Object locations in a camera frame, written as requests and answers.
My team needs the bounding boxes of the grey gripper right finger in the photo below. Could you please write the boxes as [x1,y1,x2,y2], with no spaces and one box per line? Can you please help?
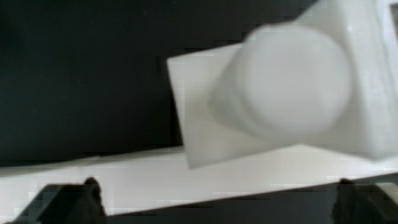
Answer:
[333,179,398,224]

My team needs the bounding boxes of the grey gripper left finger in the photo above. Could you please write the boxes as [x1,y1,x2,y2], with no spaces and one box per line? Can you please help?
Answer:
[11,177,107,224]

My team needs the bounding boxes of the white chair seat block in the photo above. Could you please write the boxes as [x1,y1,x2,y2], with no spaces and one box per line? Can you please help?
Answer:
[168,0,398,167]

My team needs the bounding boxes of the white front rail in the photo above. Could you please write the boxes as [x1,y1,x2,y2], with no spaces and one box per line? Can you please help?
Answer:
[0,146,398,223]

